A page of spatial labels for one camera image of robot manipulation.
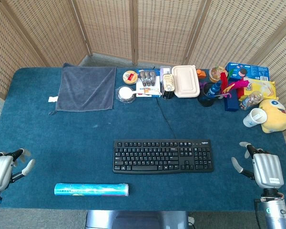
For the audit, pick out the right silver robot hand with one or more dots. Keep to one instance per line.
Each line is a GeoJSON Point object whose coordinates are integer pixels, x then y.
{"type": "Point", "coordinates": [268, 170]}

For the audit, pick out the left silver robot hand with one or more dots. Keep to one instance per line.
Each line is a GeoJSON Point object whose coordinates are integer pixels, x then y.
{"type": "Point", "coordinates": [1, 170]}

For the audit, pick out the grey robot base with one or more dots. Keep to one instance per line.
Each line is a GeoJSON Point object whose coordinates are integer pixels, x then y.
{"type": "Point", "coordinates": [135, 220]}

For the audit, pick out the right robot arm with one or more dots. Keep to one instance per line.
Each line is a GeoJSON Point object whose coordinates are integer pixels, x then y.
{"type": "Point", "coordinates": [275, 210]}

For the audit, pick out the white paper cup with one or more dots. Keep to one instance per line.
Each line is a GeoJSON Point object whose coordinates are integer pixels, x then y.
{"type": "Point", "coordinates": [255, 118]}

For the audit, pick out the yellow plush toy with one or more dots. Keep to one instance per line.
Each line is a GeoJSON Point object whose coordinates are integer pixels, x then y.
{"type": "Point", "coordinates": [275, 117]}

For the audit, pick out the clear glass jar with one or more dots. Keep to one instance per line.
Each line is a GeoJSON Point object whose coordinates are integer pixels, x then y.
{"type": "Point", "coordinates": [251, 100]}

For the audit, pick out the dark blue rectangular box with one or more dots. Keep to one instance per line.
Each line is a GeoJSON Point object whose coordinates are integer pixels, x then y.
{"type": "Point", "coordinates": [231, 102]}

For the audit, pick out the yellow snack bag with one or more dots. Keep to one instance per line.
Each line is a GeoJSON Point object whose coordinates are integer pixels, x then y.
{"type": "Point", "coordinates": [262, 89]}

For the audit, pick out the small white paper tag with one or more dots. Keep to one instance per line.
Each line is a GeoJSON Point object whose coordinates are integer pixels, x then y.
{"type": "Point", "coordinates": [53, 99]}

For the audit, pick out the blue table cloth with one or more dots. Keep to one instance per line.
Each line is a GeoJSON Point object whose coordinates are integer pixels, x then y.
{"type": "Point", "coordinates": [85, 138]}

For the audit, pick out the colourful feather toy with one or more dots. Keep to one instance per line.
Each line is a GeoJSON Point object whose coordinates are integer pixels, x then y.
{"type": "Point", "coordinates": [233, 86]}

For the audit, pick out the blue cylindrical tube package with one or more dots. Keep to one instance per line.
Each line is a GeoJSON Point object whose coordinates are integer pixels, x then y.
{"type": "Point", "coordinates": [91, 189]}

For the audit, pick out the black pen holder cup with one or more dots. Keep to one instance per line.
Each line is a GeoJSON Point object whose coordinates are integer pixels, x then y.
{"type": "Point", "coordinates": [206, 95]}

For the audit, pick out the blue drink bottle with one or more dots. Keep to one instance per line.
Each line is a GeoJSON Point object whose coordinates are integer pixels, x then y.
{"type": "Point", "coordinates": [215, 87]}

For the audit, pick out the blue Oreo cookie box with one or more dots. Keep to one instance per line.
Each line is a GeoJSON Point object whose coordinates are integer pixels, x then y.
{"type": "Point", "coordinates": [249, 71]}

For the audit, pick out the black computer keyboard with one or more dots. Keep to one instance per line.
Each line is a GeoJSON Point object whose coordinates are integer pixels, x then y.
{"type": "Point", "coordinates": [162, 156]}

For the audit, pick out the clear cup with fruit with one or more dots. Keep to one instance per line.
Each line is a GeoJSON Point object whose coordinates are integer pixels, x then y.
{"type": "Point", "coordinates": [218, 74]}

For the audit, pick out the grey microfibre towel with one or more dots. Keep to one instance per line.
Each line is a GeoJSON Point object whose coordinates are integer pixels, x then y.
{"type": "Point", "coordinates": [85, 88]}

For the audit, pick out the small orange object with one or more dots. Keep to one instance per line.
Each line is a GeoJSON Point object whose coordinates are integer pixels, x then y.
{"type": "Point", "coordinates": [200, 73]}

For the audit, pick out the beige lidded food box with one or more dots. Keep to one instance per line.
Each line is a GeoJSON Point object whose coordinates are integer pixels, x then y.
{"type": "Point", "coordinates": [185, 81]}

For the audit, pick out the clear plastic rectangular box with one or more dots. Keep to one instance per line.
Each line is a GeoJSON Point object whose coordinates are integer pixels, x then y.
{"type": "Point", "coordinates": [166, 70]}

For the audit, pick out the round clear lidded container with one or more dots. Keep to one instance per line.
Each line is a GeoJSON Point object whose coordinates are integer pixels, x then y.
{"type": "Point", "coordinates": [125, 94]}

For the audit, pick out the round tin with red label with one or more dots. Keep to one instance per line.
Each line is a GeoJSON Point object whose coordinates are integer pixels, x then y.
{"type": "Point", "coordinates": [129, 77]}

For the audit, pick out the woven folding screen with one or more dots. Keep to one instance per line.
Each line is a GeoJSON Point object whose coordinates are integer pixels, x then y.
{"type": "Point", "coordinates": [143, 28]}

